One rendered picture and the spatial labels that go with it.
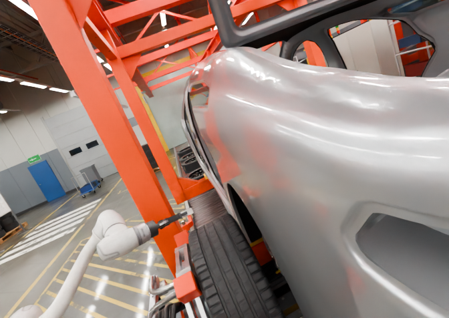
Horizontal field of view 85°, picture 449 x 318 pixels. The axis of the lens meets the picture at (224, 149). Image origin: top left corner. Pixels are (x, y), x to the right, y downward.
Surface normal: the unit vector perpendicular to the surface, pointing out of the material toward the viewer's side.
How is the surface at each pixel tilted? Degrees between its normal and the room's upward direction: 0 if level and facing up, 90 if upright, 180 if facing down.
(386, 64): 90
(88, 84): 90
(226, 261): 33
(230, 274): 41
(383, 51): 90
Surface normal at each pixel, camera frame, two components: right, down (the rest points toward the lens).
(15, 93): 0.20, 0.15
